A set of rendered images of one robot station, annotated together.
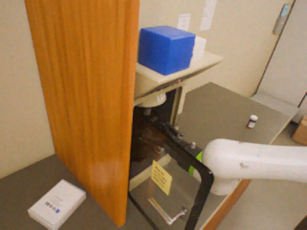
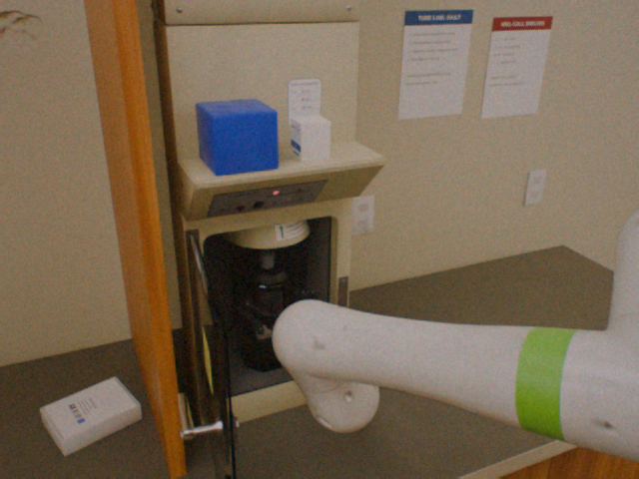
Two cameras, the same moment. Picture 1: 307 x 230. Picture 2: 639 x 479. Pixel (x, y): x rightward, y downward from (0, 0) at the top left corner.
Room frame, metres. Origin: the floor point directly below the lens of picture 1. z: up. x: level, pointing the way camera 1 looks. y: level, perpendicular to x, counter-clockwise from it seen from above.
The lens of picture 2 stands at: (-0.19, -0.51, 1.79)
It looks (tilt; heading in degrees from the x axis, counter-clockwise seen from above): 25 degrees down; 26
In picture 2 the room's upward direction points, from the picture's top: 1 degrees clockwise
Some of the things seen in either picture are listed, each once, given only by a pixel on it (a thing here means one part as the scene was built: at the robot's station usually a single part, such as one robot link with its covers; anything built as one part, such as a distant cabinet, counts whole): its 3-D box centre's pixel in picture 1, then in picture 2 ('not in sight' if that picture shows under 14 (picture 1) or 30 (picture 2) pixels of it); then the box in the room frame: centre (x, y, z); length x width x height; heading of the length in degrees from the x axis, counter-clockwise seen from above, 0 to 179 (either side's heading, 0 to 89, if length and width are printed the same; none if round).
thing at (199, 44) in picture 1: (192, 48); (310, 138); (0.65, -0.09, 1.54); 0.05 x 0.05 x 0.06; 47
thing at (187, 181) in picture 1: (155, 186); (211, 384); (0.41, -0.03, 1.19); 0.30 x 0.01 x 0.40; 44
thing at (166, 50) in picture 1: (166, 48); (237, 136); (0.55, -0.01, 1.56); 0.10 x 0.10 x 0.09; 50
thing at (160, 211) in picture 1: (165, 208); (197, 413); (0.34, -0.06, 1.20); 0.10 x 0.05 x 0.03; 44
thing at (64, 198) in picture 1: (58, 203); (91, 413); (0.46, 0.31, 0.96); 0.16 x 0.12 x 0.04; 157
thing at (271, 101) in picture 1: (269, 112); not in sight; (2.78, -1.69, 0.17); 0.60 x 0.42 x 0.33; 48
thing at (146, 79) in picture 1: (178, 76); (284, 188); (0.61, -0.06, 1.46); 0.32 x 0.12 x 0.10; 140
